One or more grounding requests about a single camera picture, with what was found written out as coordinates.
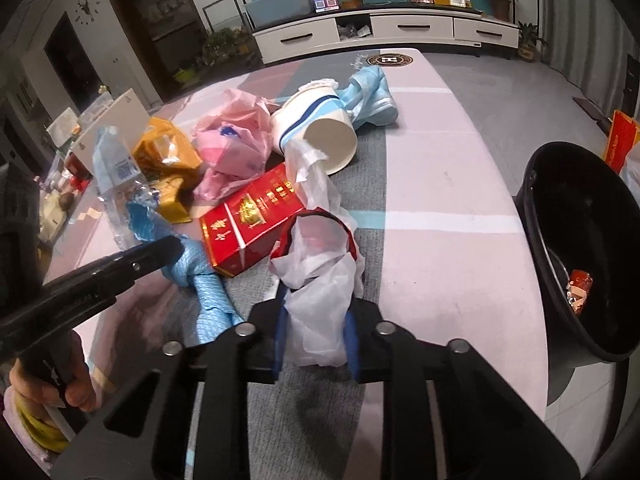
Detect red plastic band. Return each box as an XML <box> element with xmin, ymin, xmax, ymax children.
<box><xmin>277</xmin><ymin>207</ymin><xmax>366</xmax><ymax>281</ymax></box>

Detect black trash bin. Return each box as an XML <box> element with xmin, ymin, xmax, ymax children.
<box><xmin>514</xmin><ymin>142</ymin><xmax>640</xmax><ymax>363</ymax></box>

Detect red cigarette box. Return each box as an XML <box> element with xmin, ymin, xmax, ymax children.
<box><xmin>199</xmin><ymin>164</ymin><xmax>306</xmax><ymax>278</ymax></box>

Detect grey storage bin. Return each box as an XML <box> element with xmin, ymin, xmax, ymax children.
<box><xmin>243</xmin><ymin>0</ymin><xmax>315</xmax><ymax>31</ymax></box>

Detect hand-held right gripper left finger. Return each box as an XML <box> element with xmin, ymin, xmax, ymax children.
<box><xmin>50</xmin><ymin>302</ymin><xmax>288</xmax><ymax>480</ymax></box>

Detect blue face mask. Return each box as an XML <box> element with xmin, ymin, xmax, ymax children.
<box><xmin>340</xmin><ymin>66</ymin><xmax>400</xmax><ymax>128</ymax></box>

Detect white tissue wad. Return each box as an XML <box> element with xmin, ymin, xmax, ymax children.
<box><xmin>269</xmin><ymin>212</ymin><xmax>366</xmax><ymax>368</ymax></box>

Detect grey curtain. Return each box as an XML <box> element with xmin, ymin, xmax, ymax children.
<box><xmin>545</xmin><ymin>0</ymin><xmax>633</xmax><ymax>81</ymax></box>

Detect white television stand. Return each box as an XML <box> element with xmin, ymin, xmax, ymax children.
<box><xmin>251</xmin><ymin>2</ymin><xmax>521</xmax><ymax>65</ymax></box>

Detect cluttered side table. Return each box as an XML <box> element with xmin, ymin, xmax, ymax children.
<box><xmin>35</xmin><ymin>105</ymin><xmax>108</xmax><ymax>251</ymax></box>

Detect dark display cabinet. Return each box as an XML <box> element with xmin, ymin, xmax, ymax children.
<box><xmin>100</xmin><ymin>0</ymin><xmax>208</xmax><ymax>103</ymax></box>

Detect small potted plant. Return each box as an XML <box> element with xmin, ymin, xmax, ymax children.
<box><xmin>517</xmin><ymin>21</ymin><xmax>548</xmax><ymax>63</ymax></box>

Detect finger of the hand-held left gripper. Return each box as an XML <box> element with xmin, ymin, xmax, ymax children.
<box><xmin>47</xmin><ymin>235</ymin><xmax>186</xmax><ymax>297</ymax></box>

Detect clear plastic bottle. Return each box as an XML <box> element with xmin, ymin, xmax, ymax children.
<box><xmin>92</xmin><ymin>125</ymin><xmax>163</xmax><ymax>251</ymax></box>

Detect person's left hand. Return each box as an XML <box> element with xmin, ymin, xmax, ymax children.
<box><xmin>7</xmin><ymin>332</ymin><xmax>98</xmax><ymax>413</ymax></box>

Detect red paper bag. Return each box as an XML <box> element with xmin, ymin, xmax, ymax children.
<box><xmin>602</xmin><ymin>109</ymin><xmax>640</xmax><ymax>171</ymax></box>

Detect pale plastic bag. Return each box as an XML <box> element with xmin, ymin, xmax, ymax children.
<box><xmin>620</xmin><ymin>145</ymin><xmax>640</xmax><ymax>198</ymax></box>

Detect red snack wrapper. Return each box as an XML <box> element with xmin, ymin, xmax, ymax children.
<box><xmin>565</xmin><ymin>270</ymin><xmax>594</xmax><ymax>316</ymax></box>

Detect yellow snack packet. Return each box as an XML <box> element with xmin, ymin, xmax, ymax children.
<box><xmin>131</xmin><ymin>117</ymin><xmax>203</xmax><ymax>173</ymax></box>

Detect leafy potted plants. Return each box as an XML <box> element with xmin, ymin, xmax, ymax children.
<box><xmin>200</xmin><ymin>27</ymin><xmax>256</xmax><ymax>68</ymax></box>

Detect white box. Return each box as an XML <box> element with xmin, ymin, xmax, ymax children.
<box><xmin>70</xmin><ymin>87</ymin><xmax>151</xmax><ymax>161</ymax></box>

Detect blue patterned wrapper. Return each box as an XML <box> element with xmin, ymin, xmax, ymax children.
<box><xmin>125</xmin><ymin>200</ymin><xmax>246</xmax><ymax>346</ymax></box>

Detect dark floor mat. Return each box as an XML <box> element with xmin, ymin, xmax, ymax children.
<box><xmin>572</xmin><ymin>95</ymin><xmax>613</xmax><ymax>133</ymax></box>

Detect pink plastic bag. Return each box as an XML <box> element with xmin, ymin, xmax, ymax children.
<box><xmin>191</xmin><ymin>87</ymin><xmax>281</xmax><ymax>201</ymax></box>

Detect white paper cup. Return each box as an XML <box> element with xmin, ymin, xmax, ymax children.
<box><xmin>270</xmin><ymin>85</ymin><xmax>358</xmax><ymax>176</ymax></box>

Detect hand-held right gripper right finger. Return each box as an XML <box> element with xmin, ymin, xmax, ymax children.
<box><xmin>345</xmin><ymin>300</ymin><xmax>581</xmax><ymax>480</ymax></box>

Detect small yellow box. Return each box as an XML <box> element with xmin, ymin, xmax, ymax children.
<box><xmin>149</xmin><ymin>174</ymin><xmax>194</xmax><ymax>224</ymax></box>

